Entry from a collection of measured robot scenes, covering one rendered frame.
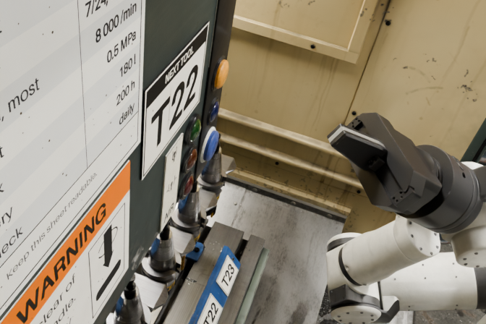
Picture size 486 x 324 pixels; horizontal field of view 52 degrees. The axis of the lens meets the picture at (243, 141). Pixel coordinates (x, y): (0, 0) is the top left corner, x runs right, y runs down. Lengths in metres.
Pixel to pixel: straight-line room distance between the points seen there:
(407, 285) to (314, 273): 0.61
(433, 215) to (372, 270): 0.21
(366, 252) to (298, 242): 0.71
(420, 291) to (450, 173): 0.32
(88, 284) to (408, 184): 0.31
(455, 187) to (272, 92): 0.77
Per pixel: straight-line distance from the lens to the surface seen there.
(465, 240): 0.66
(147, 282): 0.83
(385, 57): 1.18
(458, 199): 0.59
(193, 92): 0.37
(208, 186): 0.96
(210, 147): 0.46
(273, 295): 1.42
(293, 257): 1.44
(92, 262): 0.30
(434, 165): 0.57
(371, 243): 0.76
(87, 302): 0.33
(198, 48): 0.35
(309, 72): 1.23
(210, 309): 1.13
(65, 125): 0.22
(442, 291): 0.86
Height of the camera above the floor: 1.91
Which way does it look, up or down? 40 degrees down
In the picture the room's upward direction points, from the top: 12 degrees clockwise
